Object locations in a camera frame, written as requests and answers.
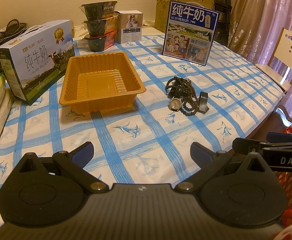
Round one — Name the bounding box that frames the top black noodle bowl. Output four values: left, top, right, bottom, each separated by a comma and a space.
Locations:
79, 1, 117, 21

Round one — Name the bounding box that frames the bottom black noodle bowl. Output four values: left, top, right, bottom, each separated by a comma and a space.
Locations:
84, 30, 117, 52

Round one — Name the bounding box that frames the black noodle bowl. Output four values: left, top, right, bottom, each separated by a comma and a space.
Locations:
79, 1, 117, 21
84, 30, 117, 52
84, 15, 118, 37

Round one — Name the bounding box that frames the pink curtain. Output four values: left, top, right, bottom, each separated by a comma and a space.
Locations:
228, 0, 292, 121

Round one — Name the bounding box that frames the white wooden chair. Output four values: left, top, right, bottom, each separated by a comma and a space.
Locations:
255, 28, 292, 93

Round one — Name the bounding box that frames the blue white checkered tablecloth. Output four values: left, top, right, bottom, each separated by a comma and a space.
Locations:
0, 33, 285, 233

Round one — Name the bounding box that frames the light blue milk carton box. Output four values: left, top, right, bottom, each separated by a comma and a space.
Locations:
0, 20, 74, 105

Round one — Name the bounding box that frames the dark blue milk carton box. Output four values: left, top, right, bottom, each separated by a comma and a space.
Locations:
162, 1, 219, 66

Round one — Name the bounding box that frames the dark green bead necklace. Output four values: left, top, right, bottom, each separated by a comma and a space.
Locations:
164, 76, 200, 117

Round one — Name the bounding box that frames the middle black noodle bowl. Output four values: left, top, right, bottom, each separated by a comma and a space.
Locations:
84, 15, 118, 37

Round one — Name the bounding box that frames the open cardboard box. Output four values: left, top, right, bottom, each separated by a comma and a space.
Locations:
154, 0, 215, 34

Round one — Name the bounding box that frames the small white product box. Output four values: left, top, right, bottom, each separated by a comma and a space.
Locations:
115, 10, 143, 44

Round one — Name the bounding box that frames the orange plastic tray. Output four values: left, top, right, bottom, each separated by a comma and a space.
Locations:
59, 51, 146, 113

